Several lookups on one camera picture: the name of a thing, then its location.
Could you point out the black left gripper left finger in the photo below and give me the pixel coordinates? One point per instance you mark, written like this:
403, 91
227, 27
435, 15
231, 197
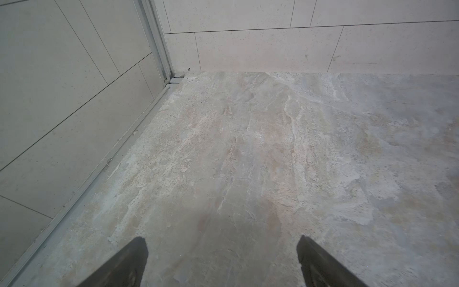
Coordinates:
124, 269

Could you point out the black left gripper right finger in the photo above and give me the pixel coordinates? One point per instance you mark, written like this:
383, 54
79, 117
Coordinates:
321, 269

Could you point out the aluminium corner frame post left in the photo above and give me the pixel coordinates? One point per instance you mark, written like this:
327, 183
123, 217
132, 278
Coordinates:
153, 30

